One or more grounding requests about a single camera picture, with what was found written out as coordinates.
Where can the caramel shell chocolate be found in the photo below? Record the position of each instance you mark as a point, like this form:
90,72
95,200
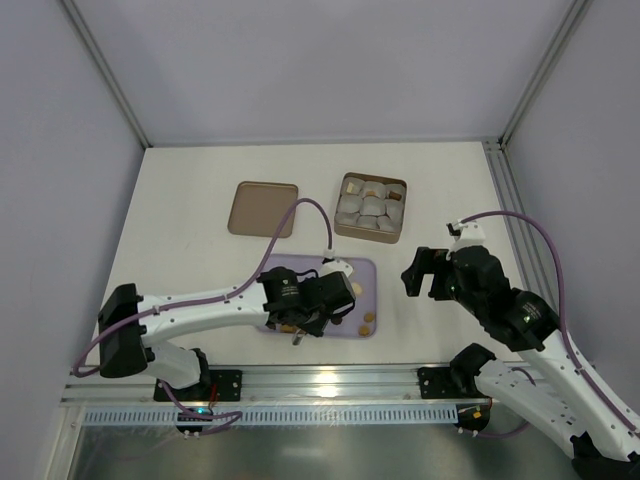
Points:
364,329

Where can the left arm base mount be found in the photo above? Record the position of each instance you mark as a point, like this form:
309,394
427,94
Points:
219,385

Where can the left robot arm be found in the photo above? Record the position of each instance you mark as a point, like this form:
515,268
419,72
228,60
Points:
136,331

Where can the gold tin lid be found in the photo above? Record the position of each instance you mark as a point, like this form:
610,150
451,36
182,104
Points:
258,207

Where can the metal tongs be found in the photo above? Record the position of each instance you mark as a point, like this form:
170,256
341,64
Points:
298,337

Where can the white slotted cable duct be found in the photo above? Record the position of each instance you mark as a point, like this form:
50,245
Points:
277,415

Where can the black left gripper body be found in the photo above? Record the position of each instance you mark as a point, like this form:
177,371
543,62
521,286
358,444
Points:
317,322

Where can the lilac plastic tray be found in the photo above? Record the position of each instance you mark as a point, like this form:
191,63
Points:
364,273

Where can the gold tin box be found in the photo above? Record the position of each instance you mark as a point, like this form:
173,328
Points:
377,219

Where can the aluminium frame rail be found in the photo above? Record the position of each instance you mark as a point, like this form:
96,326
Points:
269,384

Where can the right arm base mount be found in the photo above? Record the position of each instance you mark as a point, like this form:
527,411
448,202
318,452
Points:
437,383

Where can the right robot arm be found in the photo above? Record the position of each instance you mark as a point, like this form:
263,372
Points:
599,445

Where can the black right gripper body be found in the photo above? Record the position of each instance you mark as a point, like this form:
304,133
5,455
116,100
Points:
433,275

